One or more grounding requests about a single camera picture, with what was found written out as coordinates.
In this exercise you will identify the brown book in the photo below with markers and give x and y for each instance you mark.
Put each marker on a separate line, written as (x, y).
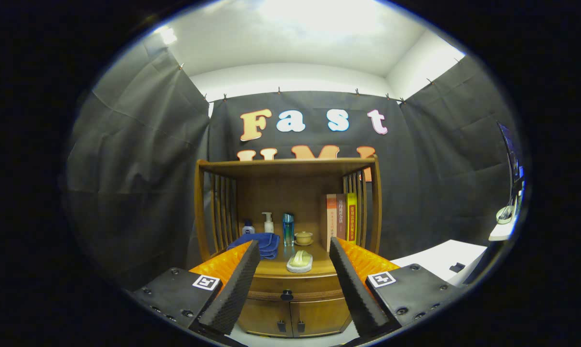
(341, 217)

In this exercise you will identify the white side table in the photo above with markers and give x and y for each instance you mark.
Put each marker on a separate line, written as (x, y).
(447, 253)

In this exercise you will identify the wooden cabinet door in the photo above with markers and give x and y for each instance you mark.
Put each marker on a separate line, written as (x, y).
(266, 318)
(319, 315)

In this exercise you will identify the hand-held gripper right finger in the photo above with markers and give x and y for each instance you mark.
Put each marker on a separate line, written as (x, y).
(355, 289)

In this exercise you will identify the blue folded towel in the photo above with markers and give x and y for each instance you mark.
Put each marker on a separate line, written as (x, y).
(266, 241)

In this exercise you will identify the wooden countertop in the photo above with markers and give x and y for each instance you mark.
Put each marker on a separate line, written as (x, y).
(322, 265)

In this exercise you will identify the grey round object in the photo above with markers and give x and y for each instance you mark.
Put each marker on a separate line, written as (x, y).
(504, 215)

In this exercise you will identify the small black object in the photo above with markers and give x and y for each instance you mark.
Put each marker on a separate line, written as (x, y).
(456, 267)

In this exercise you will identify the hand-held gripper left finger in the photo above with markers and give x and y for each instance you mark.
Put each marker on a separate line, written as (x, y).
(235, 289)

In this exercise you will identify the white shelf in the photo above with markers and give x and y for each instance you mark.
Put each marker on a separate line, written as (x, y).
(501, 233)

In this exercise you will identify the pale green item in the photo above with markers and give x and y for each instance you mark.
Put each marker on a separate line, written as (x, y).
(300, 261)

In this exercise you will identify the computer monitor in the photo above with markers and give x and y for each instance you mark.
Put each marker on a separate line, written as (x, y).
(512, 154)

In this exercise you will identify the white pump bottle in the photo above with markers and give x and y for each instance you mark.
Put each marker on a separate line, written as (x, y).
(269, 225)

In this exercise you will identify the small white blue-capped bottle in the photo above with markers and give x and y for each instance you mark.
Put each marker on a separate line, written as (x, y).
(248, 229)

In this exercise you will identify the wooden cabinet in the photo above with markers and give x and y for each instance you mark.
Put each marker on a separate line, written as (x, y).
(285, 193)

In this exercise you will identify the wooden drawer with black knob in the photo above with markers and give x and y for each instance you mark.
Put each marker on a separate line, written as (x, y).
(314, 289)

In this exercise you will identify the yellow lidded tea cup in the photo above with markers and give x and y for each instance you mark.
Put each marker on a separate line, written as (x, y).
(303, 237)

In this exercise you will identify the white and orange book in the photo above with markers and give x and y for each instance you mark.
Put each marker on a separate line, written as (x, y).
(331, 221)

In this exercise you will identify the tall blue glass bottle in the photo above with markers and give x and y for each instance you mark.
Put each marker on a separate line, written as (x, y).
(288, 231)

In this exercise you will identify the yellow book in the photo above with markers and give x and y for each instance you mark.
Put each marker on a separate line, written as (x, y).
(351, 217)

